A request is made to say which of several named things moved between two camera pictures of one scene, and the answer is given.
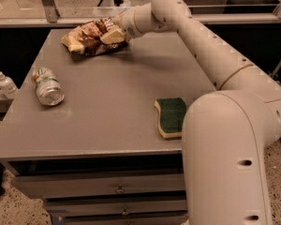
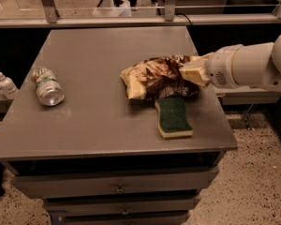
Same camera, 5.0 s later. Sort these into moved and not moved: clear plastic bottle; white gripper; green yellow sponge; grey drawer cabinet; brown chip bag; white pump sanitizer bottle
Moved: brown chip bag; white gripper
Not moved: grey drawer cabinet; white pump sanitizer bottle; clear plastic bottle; green yellow sponge
